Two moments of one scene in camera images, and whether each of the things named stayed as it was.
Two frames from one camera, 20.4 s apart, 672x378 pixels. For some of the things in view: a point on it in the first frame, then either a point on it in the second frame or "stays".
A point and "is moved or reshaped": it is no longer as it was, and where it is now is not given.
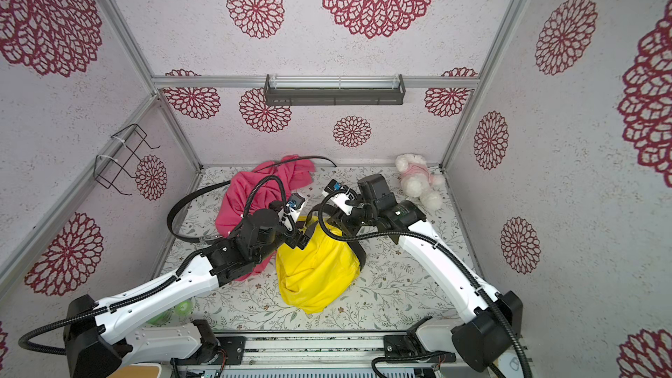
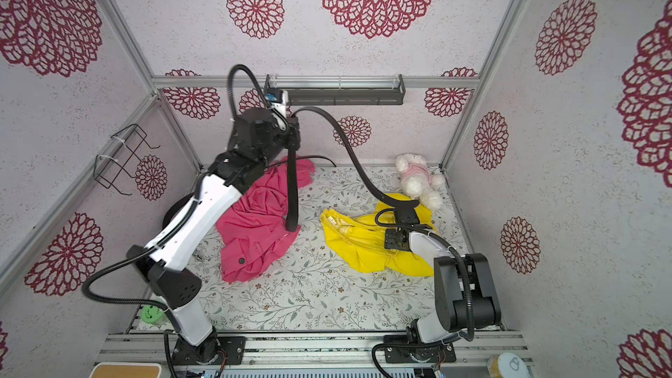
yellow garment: (313, 276) is moved or reshaped
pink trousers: (264, 187) stays
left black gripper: (296, 239) -> (292, 129)
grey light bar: (334, 96) stays
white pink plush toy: (416, 180) stays
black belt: (332, 210) -> (393, 200)
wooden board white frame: (138, 370) stays
